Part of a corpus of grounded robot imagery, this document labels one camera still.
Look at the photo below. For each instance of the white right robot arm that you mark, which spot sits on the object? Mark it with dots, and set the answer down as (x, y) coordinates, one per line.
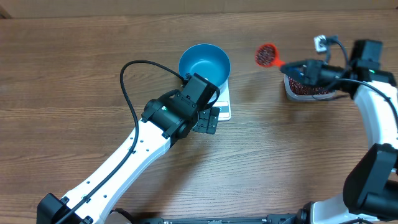
(368, 194)

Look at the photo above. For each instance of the teal plastic bowl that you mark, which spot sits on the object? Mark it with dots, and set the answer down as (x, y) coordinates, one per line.
(207, 60)

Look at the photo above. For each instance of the white digital kitchen scale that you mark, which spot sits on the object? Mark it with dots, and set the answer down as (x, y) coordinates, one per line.
(224, 103)

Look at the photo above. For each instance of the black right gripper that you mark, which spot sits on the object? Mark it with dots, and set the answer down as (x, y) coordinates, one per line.
(308, 76)

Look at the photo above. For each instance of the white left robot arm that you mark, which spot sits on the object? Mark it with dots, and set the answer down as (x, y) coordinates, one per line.
(92, 200)

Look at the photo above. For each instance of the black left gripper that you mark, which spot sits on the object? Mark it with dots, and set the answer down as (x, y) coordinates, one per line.
(208, 121)

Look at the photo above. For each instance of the clear plastic bean container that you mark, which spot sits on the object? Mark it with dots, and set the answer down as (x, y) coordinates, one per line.
(294, 97)

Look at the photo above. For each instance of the red plastic measuring scoop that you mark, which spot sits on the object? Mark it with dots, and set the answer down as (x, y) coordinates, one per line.
(267, 55)

